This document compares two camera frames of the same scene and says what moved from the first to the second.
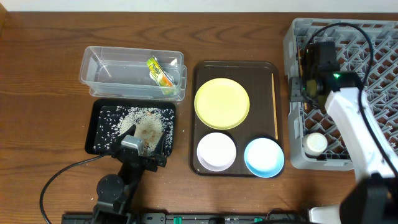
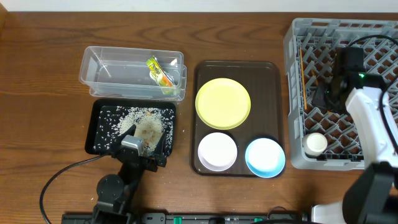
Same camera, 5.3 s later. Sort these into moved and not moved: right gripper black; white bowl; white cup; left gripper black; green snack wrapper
Moved: right gripper black
Not moved: left gripper black; green snack wrapper; white bowl; white cup
